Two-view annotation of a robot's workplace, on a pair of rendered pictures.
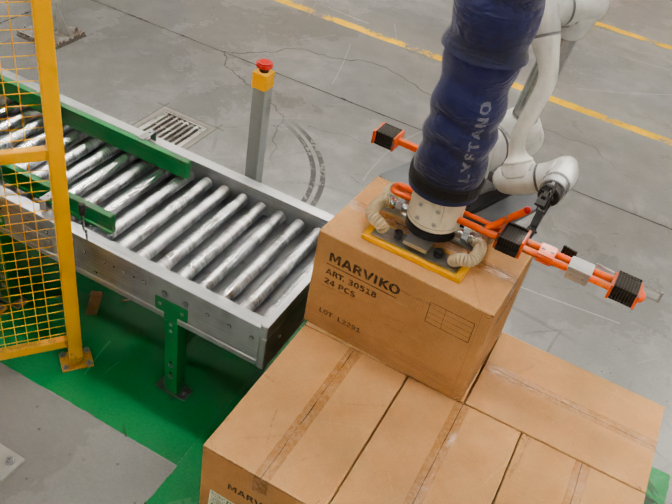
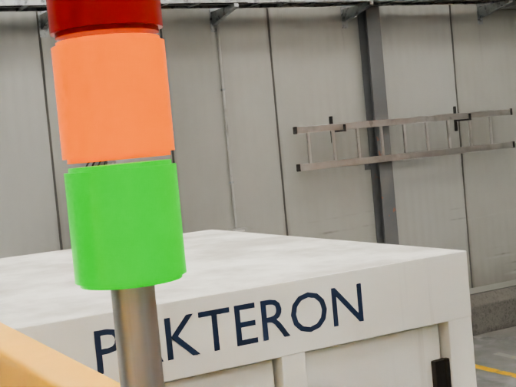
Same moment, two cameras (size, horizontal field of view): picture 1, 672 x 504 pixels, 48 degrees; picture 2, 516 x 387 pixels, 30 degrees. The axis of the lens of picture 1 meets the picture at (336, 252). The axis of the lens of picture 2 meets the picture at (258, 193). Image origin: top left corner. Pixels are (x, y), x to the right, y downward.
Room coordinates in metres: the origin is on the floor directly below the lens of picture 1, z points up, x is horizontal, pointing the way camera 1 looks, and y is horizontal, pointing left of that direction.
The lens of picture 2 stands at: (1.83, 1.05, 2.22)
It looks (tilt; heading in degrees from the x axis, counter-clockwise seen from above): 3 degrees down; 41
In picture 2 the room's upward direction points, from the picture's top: 5 degrees counter-clockwise
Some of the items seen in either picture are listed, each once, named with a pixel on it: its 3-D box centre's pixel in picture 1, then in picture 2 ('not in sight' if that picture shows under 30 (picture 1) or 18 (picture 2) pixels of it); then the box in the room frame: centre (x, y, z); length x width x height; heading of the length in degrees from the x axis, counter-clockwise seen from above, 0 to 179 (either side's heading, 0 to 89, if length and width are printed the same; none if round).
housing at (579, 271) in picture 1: (579, 271); not in sight; (1.77, -0.71, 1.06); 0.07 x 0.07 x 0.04; 68
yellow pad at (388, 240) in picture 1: (417, 246); not in sight; (1.85, -0.24, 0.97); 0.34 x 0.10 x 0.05; 68
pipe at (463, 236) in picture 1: (432, 222); not in sight; (1.94, -0.28, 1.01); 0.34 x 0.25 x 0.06; 68
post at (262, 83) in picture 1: (253, 174); not in sight; (2.73, 0.42, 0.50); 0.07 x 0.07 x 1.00; 69
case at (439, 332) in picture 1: (416, 284); not in sight; (1.94, -0.29, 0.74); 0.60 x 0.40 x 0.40; 67
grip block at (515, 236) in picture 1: (512, 239); not in sight; (1.85, -0.51, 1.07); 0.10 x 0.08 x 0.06; 158
